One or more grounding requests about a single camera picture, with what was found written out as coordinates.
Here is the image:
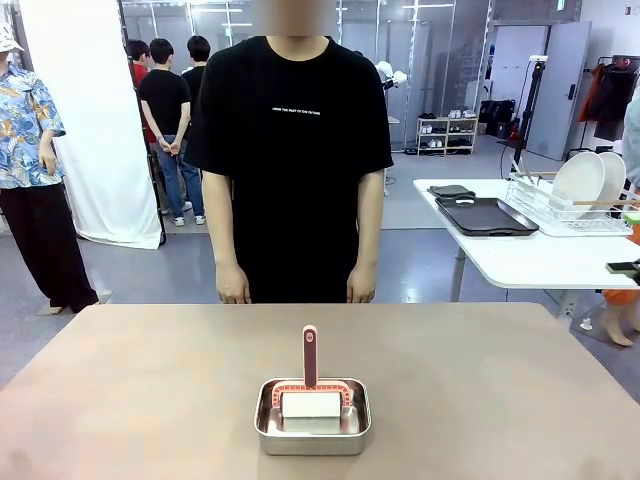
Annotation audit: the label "white round plate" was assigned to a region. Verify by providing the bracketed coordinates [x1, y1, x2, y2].
[597, 151, 627, 206]
[548, 151, 606, 221]

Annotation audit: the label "dark brown serving tray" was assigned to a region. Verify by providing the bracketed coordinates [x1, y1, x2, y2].
[434, 196, 541, 238]

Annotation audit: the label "pink lint roller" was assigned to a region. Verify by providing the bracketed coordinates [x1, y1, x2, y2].
[272, 324, 354, 420]

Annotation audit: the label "man's left forearm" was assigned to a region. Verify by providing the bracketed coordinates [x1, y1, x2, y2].
[348, 214, 384, 271]

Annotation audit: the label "man's right forearm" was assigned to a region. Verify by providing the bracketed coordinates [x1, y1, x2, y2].
[207, 214, 247, 269]

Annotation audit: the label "man's left hand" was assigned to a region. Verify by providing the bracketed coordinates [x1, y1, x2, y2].
[345, 264, 376, 305]

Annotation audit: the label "man's right hand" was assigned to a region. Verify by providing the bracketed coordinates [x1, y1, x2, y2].
[215, 262, 252, 305]

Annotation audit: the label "dark hanging coat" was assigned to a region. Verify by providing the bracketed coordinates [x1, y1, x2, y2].
[594, 62, 640, 142]

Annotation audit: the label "white side table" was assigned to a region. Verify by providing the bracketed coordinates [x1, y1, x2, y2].
[413, 178, 640, 331]

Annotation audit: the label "orange jacket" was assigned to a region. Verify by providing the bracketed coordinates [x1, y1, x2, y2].
[578, 62, 607, 125]

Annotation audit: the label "grey door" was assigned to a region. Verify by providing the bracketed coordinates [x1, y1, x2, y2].
[525, 22, 592, 162]

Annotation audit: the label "black bags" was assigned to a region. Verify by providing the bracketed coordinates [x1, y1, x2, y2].
[478, 98, 517, 140]

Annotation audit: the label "black tripod stand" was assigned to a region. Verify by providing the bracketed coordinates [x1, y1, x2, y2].
[508, 55, 550, 177]

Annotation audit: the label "folded black cloth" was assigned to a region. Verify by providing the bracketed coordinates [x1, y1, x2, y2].
[428, 183, 477, 200]

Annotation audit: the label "wooden shoe rack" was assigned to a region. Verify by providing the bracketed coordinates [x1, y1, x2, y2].
[416, 116, 480, 157]

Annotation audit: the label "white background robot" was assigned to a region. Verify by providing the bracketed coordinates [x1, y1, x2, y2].
[374, 59, 407, 92]

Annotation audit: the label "man in black t-shirt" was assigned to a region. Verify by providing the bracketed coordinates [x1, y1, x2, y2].
[183, 0, 395, 305]

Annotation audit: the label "rectangular metal tin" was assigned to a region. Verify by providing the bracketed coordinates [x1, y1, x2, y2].
[253, 377, 372, 456]

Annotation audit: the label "bystander dressed all black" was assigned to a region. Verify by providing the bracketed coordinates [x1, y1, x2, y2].
[180, 34, 212, 109]

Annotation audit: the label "bystander in black shirt and jeans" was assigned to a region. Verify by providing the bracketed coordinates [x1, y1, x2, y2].
[137, 38, 207, 227]

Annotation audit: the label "bystander in red shirt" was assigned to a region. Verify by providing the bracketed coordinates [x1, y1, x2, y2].
[124, 39, 151, 146]

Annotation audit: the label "white hanging curtain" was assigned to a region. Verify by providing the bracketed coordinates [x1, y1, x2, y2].
[19, 0, 166, 250]

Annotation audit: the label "figure in floral shirt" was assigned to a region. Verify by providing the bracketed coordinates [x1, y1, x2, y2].
[0, 19, 100, 316]

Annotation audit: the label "white wire dish rack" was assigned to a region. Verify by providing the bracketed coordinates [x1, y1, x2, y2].
[502, 169, 640, 238]

